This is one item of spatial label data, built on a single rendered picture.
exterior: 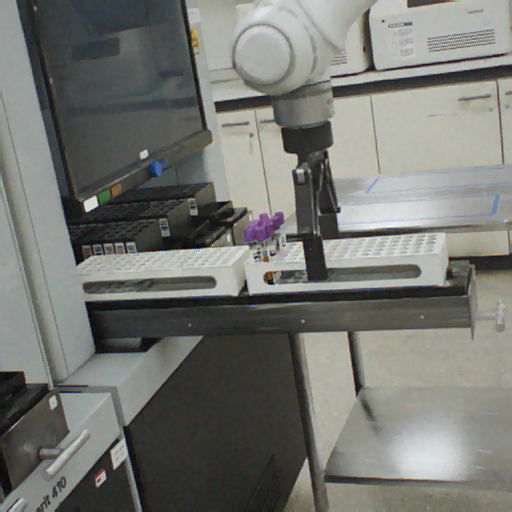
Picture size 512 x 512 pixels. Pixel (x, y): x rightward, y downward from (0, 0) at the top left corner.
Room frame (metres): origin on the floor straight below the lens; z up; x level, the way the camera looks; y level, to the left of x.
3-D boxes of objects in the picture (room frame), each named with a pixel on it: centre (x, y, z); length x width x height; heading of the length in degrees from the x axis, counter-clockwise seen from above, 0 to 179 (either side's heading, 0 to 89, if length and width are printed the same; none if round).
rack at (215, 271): (1.31, 0.17, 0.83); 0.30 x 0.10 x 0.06; 70
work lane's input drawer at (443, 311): (1.25, 0.00, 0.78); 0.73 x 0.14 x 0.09; 70
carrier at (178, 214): (1.63, 0.15, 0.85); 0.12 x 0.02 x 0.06; 160
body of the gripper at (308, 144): (1.22, -0.10, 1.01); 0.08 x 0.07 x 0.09; 160
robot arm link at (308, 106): (1.21, -0.10, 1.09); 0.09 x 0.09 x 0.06
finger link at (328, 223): (1.27, -0.12, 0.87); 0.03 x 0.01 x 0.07; 70
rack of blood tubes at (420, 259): (1.20, -0.13, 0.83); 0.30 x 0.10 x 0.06; 70
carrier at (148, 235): (1.48, 0.20, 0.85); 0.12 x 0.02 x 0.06; 161
